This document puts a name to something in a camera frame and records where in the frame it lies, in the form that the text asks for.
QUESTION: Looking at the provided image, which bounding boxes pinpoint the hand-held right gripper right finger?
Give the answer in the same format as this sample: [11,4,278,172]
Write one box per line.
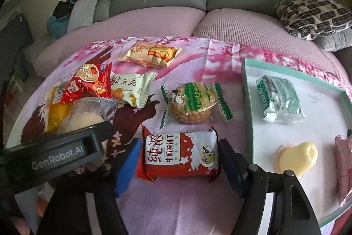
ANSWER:
[217,138,322,235]

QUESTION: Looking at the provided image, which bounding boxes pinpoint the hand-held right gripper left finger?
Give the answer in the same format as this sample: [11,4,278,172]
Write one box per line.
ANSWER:
[36,137,143,235]

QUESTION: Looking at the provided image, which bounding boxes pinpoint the yellow snack packet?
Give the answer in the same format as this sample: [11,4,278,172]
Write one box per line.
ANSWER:
[45,99,73,132]

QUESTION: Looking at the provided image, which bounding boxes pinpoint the red milk biscuit packet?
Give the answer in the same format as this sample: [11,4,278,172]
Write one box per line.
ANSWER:
[136,125,222,183]

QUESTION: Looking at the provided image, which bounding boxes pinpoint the clear-wrapped pale bun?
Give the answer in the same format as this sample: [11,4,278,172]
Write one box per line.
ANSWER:
[56,97,113,153]

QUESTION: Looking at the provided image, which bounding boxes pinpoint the round biscuit green-striped packet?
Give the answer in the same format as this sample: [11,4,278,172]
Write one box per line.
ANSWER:
[159,81,234,129]

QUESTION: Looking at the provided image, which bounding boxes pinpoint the red cracker packet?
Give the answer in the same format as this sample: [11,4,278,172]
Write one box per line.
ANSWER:
[52,62,113,105]

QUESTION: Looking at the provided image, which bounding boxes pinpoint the green snack packet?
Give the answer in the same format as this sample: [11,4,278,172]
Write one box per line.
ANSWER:
[256,75,307,123]

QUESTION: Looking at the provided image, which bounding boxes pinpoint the teal shallow box tray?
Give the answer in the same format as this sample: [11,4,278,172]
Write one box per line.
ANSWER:
[241,59,352,231]

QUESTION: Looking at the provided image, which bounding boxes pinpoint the pink snack packet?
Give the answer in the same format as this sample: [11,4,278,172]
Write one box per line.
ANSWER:
[334,134,352,206]

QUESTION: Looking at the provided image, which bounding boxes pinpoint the person's left hand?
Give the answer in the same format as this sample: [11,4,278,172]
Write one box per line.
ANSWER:
[8,213,31,235]

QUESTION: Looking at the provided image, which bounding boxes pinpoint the pink printed blanket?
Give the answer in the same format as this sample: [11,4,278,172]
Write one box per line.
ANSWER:
[5,36,352,235]

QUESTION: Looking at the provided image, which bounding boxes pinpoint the white nut snack packet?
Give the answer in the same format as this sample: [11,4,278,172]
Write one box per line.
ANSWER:
[110,71,158,109]

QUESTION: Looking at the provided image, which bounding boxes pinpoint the orange cake packet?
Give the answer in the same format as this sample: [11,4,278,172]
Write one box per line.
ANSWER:
[118,41,182,68]

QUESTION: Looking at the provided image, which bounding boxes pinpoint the dark cabinet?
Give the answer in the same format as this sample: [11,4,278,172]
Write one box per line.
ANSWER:
[0,13,35,67]

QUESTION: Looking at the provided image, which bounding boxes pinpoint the blue cloth item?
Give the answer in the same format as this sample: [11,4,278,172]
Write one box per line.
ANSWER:
[47,16,69,39]

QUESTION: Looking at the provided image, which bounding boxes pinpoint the pink sofa cover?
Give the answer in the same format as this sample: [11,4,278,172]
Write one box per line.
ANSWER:
[33,6,347,78]

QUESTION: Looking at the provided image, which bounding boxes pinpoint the light grey pillow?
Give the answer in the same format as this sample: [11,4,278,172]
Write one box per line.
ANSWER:
[67,0,102,33]

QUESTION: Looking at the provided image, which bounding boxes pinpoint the black cloth item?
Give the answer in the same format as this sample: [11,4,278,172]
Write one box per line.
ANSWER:
[52,0,76,21]

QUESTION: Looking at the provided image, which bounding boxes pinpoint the dark grey pillow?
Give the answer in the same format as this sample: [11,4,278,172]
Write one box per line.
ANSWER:
[313,30,352,52]

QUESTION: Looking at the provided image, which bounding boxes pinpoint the black patterned pillow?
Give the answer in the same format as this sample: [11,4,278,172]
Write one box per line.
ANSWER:
[273,0,352,41]

